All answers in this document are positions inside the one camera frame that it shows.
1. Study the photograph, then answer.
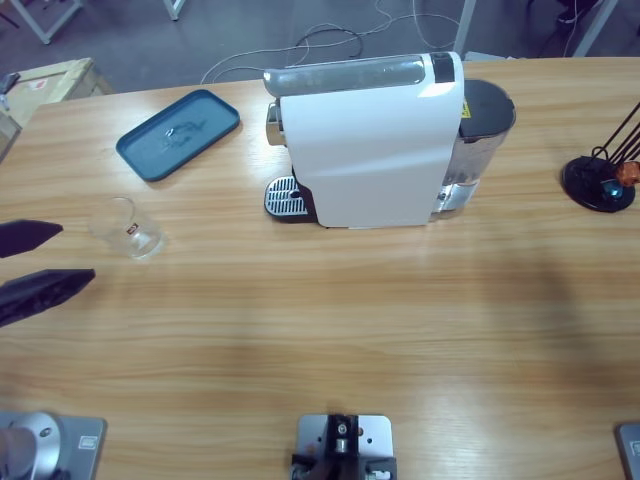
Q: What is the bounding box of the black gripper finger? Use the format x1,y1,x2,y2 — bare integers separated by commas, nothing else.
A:
0,219,65,259
0,268,96,329

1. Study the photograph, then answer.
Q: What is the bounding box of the clear drinking glass red logo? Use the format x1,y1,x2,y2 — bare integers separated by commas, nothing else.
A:
88,196,167,261

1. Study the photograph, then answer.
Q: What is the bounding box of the silver coffee machine lever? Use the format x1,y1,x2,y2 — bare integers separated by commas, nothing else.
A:
263,53,434,97

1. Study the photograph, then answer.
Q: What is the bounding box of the orange coffee capsule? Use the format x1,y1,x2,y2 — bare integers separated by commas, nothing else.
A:
615,160,640,187

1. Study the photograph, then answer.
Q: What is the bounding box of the white capsule coffee machine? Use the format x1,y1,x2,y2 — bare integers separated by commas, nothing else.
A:
263,51,466,231

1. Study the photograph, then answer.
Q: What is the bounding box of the pale wooden crate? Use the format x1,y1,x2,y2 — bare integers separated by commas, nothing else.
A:
9,57,115,129

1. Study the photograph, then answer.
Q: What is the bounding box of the dark blue plastic tray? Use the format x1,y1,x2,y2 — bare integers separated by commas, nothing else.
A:
115,89,241,182

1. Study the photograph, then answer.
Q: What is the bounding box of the clear water tank black lid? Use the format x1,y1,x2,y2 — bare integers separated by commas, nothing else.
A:
439,78,517,221

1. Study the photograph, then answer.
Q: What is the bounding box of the black capsule holder with rods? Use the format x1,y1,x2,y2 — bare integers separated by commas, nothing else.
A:
560,102,640,214

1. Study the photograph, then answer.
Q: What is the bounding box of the black sneaker white sole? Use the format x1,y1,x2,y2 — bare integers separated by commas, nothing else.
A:
553,0,584,26

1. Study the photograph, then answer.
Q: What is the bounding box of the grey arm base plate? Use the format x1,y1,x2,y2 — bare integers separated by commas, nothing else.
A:
0,410,109,480
614,423,640,480

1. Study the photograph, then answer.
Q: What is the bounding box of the white metal table frame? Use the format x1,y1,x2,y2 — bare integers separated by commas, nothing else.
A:
0,0,84,46

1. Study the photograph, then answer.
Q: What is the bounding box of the thin white floor cable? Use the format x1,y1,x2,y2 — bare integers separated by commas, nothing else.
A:
412,0,439,50
199,0,461,86

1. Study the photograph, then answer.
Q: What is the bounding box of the grey mount plate dark post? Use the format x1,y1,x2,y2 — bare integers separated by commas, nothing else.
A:
291,412,399,480

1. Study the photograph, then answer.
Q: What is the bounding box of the thin black floor cable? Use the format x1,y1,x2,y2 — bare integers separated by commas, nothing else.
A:
294,27,365,59

